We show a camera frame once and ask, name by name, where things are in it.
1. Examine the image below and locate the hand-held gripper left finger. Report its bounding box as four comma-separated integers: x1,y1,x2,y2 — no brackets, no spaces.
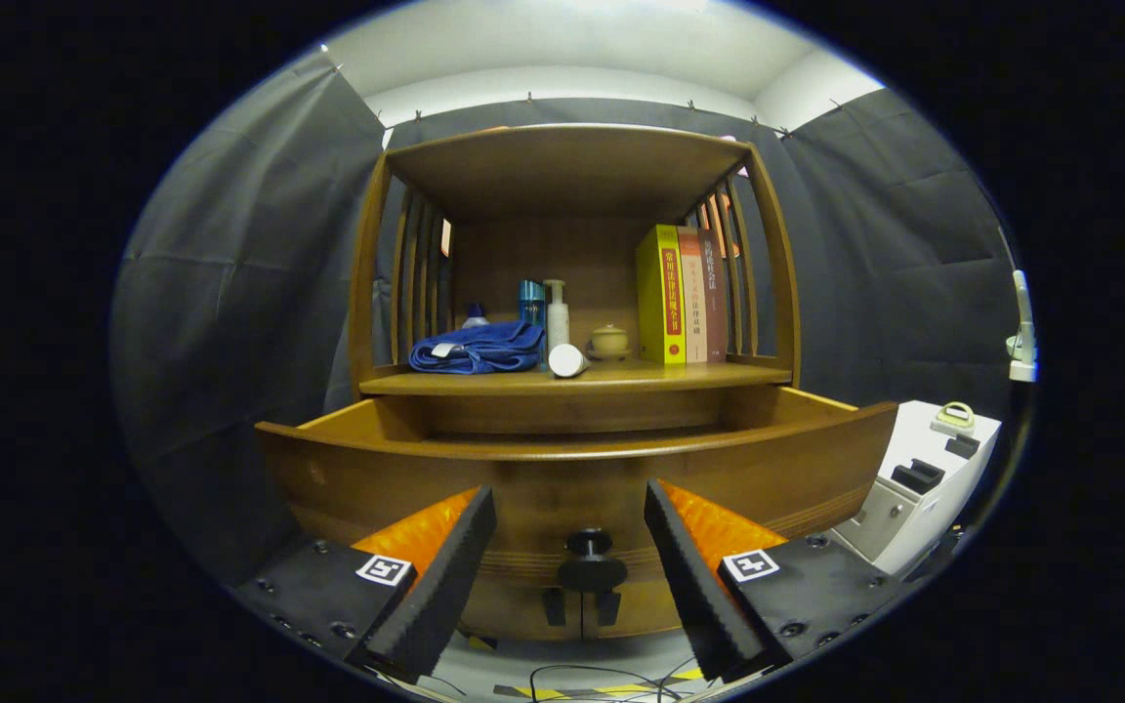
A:
233,485,498,684

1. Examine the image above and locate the black round drawer knob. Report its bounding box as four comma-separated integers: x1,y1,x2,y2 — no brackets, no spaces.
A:
559,528,628,593

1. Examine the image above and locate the blue folded towel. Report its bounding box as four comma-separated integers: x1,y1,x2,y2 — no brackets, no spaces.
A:
408,320,546,375

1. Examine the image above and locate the wooden drawer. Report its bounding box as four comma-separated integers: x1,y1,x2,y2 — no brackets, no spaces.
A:
256,386,900,587

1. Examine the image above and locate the beige lidded teacup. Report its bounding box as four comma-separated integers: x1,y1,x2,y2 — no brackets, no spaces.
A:
587,324,633,361

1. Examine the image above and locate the white pump bottle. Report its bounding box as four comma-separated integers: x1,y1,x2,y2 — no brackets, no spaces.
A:
543,279,570,351

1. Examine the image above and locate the wooden countertop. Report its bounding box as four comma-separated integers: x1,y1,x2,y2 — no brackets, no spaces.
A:
359,357,794,396

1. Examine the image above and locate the white drawer cabinet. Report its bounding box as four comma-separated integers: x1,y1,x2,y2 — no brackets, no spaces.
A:
831,400,1003,579

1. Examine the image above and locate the white stand device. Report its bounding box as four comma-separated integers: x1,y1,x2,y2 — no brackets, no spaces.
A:
1005,269,1039,384

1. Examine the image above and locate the black backdrop cloth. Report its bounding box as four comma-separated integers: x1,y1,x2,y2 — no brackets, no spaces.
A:
113,49,1022,587

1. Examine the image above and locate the pale green handle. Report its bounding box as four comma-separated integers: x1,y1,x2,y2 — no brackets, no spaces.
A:
931,401,977,437

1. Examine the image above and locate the wooden cabinet door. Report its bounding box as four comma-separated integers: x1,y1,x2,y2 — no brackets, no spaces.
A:
582,584,686,641
460,586,583,641

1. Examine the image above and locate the yellow black floor tape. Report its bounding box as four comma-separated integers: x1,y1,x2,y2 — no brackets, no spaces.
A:
470,635,705,699

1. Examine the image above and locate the wooden cabinet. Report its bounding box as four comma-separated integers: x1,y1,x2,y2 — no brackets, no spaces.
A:
348,123,803,641

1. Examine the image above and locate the yellow book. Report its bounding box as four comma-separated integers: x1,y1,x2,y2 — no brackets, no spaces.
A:
636,225,688,366

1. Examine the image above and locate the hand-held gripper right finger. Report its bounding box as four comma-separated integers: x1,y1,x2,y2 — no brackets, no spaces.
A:
644,478,905,684

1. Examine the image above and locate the brown book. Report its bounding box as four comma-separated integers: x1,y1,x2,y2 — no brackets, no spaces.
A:
698,229,729,363

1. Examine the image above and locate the black cable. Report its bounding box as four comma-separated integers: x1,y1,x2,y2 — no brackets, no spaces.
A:
426,664,690,702

